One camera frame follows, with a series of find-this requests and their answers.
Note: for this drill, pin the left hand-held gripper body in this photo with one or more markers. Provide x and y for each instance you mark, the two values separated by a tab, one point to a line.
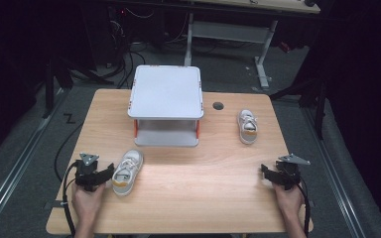
86	172

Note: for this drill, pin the white two-tier shoe rack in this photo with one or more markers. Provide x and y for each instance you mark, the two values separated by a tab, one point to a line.
165	95

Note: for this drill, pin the person's left hand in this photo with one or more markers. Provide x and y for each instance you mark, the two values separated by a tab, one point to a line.
86	203

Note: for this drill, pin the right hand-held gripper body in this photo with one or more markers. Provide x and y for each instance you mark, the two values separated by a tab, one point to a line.
289	172

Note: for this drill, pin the metal floor rail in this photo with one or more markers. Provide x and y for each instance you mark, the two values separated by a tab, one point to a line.
20	155
334	172

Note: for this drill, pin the black metal stand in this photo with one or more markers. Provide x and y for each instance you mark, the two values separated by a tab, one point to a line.
320	105
49	89

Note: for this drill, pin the black table grommet hole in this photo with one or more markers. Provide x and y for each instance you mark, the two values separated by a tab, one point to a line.
218	106

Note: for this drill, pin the wooden desk with white frame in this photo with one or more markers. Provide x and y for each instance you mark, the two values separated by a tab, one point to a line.
231	31

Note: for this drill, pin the white sneaker with orange accent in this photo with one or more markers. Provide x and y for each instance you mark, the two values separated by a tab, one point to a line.
127	173
248	127

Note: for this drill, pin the grey tape strip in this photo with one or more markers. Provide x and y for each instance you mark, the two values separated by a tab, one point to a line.
311	203
54	204

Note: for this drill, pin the person's right hand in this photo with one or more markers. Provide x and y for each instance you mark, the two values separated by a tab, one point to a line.
289	201

